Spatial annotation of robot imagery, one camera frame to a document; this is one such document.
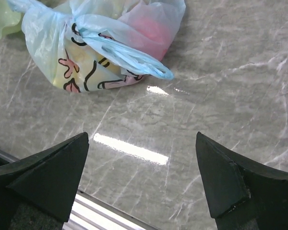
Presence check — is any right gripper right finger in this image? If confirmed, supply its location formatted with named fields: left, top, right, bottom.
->
left=195, top=132, right=288, bottom=230

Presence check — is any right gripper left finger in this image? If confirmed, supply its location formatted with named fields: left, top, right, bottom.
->
left=0, top=132, right=89, bottom=230

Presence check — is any light blue plastic bag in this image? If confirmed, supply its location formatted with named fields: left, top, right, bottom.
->
left=8, top=0, right=186, bottom=92

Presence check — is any red fake apple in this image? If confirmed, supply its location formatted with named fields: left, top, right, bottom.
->
left=128, top=17, right=172, bottom=61

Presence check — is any light green wavy plate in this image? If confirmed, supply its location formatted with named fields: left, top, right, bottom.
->
left=0, top=0, right=23, bottom=40

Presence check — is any aluminium rail frame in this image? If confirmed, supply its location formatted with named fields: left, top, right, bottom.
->
left=0, top=145, right=159, bottom=230

